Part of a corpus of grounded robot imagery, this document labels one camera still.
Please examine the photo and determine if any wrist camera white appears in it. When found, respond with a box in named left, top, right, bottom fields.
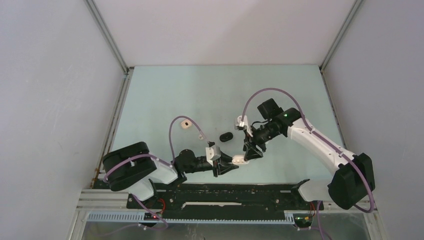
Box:
left=234, top=115, right=253, bottom=137
left=205, top=141, right=221, bottom=165

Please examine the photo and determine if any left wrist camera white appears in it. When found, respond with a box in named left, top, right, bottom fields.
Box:
left=205, top=141, right=221, bottom=165

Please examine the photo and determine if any right aluminium frame post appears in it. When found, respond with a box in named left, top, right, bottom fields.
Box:
left=319, top=0, right=366, bottom=74

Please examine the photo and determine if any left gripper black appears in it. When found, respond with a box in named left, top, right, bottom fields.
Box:
left=184, top=149, right=239, bottom=177

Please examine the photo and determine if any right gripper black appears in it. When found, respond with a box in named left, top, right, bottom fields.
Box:
left=243, top=120, right=281, bottom=161

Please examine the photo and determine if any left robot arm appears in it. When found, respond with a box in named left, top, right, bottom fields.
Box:
left=101, top=141, right=246, bottom=208

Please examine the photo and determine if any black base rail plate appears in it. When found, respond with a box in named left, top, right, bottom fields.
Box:
left=143, top=183, right=324, bottom=222

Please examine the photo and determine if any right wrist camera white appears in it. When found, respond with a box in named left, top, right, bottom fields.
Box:
left=234, top=115, right=253, bottom=137

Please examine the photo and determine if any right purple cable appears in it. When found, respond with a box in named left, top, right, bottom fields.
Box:
left=240, top=88, right=377, bottom=240

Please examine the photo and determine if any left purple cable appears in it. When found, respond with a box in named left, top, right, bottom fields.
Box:
left=102, top=115, right=216, bottom=185

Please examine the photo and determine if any purple cable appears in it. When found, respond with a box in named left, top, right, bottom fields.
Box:
left=102, top=115, right=216, bottom=185
left=240, top=88, right=377, bottom=240

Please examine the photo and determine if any aluminium frame post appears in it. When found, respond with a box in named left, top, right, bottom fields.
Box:
left=83, top=0, right=130, bottom=75
left=319, top=0, right=366, bottom=74

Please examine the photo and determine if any pink earbud charging case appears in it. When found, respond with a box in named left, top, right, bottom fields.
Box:
left=180, top=119, right=193, bottom=130

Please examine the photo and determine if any black earbud charging case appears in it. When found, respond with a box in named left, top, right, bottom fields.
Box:
left=219, top=132, right=234, bottom=143

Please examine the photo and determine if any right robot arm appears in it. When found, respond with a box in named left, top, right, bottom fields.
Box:
left=235, top=98, right=376, bottom=210

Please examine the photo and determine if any white earbud charging case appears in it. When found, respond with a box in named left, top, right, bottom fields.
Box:
left=231, top=154, right=249, bottom=165

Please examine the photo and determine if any left aluminium frame post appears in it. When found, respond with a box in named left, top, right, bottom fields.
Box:
left=83, top=0, right=130, bottom=75

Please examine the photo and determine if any white slotted cable duct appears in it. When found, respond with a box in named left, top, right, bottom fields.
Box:
left=86, top=211, right=299, bottom=225

